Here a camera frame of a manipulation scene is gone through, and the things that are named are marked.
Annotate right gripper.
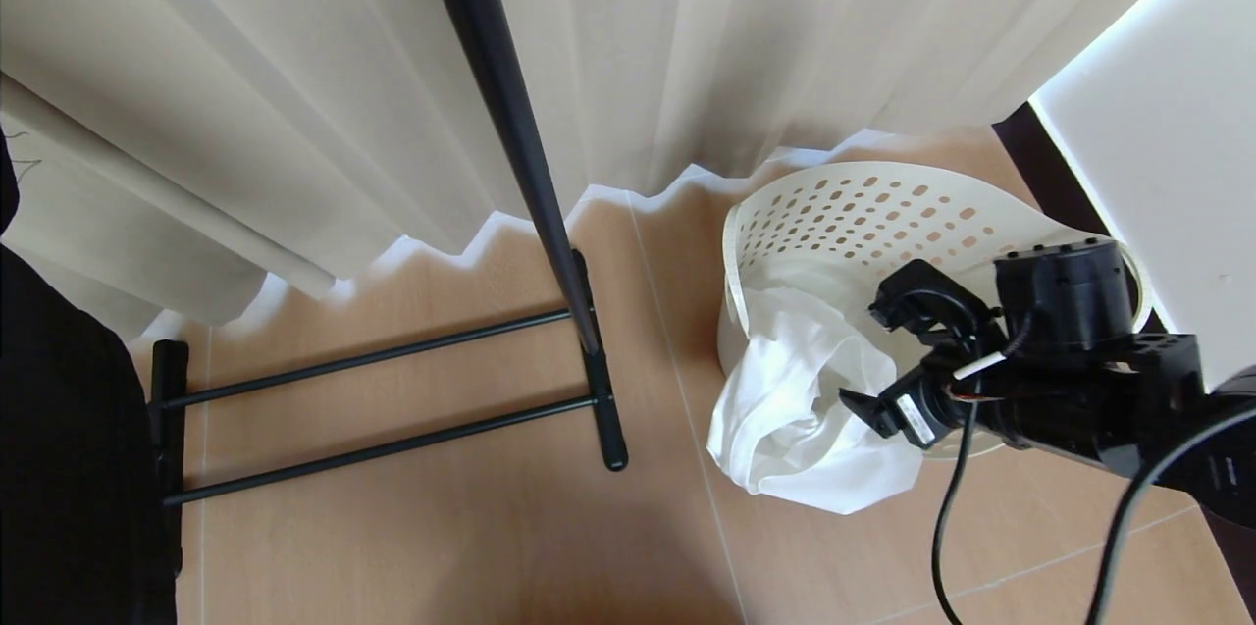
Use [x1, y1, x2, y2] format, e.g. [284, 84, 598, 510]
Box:
[838, 363, 989, 451]

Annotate white garment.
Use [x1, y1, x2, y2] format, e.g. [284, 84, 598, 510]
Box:
[706, 286, 926, 517]

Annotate black shorts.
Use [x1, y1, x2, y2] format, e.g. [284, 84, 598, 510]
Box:
[0, 130, 180, 625]

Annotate white laundry basket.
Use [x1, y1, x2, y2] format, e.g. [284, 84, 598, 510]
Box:
[716, 160, 1155, 462]

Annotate black clothes rack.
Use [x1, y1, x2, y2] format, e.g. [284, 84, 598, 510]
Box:
[147, 0, 630, 579]

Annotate beige curtain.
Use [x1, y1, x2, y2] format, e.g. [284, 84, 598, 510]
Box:
[0, 0, 1228, 343]

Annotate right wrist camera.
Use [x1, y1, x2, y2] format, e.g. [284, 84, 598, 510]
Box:
[867, 258, 994, 342]

